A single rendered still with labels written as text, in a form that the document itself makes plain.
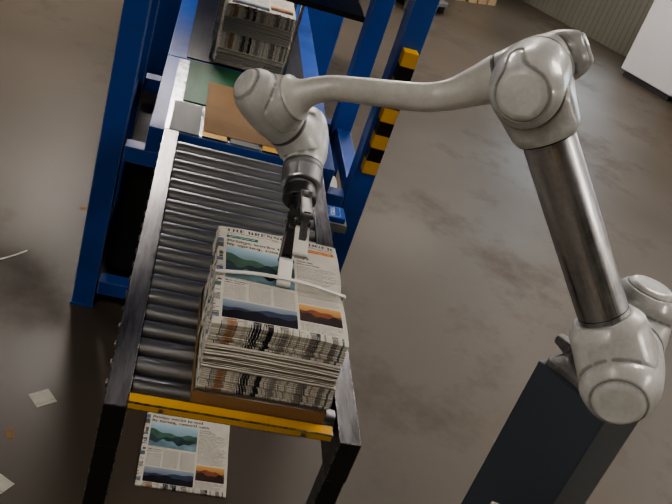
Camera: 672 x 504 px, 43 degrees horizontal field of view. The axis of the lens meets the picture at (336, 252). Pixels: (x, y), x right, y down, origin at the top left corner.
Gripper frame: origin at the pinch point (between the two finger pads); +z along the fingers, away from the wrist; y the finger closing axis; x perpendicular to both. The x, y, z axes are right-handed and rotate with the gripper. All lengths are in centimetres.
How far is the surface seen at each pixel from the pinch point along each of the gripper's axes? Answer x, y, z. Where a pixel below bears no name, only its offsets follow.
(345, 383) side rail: -21.5, 27.8, 11.4
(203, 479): -3, 116, 14
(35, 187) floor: 82, 188, -123
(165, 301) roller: 22.4, 37.9, -5.4
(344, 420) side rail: -20.2, 22.0, 22.6
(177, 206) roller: 23, 59, -46
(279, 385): -2.4, 10.8, 21.8
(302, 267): -4.7, 11.1, -7.1
